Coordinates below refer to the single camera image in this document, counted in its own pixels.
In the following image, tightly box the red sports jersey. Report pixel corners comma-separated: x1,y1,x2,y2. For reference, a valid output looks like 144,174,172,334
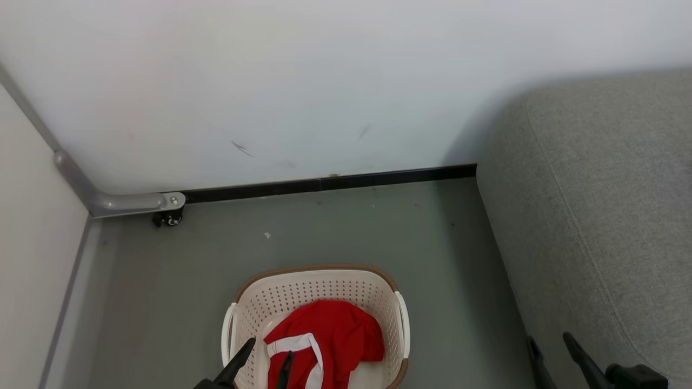
263,300,385,389

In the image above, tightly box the black baseboard strip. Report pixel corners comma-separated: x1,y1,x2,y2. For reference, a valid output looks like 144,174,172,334
181,164,477,204

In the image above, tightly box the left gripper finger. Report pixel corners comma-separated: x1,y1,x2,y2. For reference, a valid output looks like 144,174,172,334
276,350,295,389
194,338,257,389

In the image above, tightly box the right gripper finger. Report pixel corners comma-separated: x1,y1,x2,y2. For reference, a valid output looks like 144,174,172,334
527,336,558,389
562,332,615,389

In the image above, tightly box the black caster wheel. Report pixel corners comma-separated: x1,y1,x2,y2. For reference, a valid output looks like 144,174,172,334
152,208,185,229

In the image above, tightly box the cream laundry basket brown rim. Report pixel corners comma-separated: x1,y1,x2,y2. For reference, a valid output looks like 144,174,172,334
221,265,410,389

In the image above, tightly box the grey metal frame rail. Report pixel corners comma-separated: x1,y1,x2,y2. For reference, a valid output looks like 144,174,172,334
0,65,187,219

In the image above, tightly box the grey fabric sofa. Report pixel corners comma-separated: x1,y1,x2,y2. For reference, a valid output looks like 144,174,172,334
476,70,692,389

